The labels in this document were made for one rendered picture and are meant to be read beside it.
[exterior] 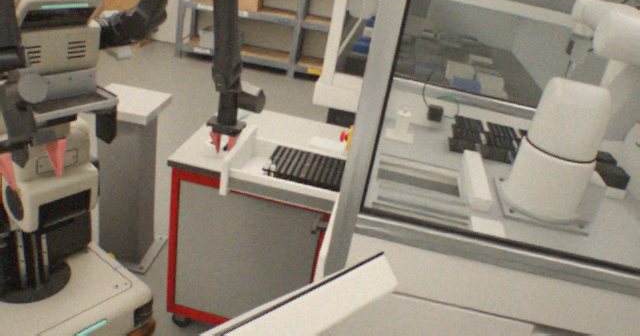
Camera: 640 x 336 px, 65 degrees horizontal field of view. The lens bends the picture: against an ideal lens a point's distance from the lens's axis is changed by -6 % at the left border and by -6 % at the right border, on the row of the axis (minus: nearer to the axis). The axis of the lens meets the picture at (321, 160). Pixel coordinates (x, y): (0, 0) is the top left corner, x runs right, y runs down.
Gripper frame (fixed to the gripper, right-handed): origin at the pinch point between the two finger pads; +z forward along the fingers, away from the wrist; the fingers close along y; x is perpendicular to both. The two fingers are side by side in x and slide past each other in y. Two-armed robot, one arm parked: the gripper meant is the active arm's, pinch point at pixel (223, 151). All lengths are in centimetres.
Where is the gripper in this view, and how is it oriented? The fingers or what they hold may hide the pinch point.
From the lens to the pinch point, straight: 155.4
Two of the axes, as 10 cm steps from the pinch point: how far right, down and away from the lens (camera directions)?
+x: 1.7, -3.9, 9.1
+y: 9.7, 2.2, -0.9
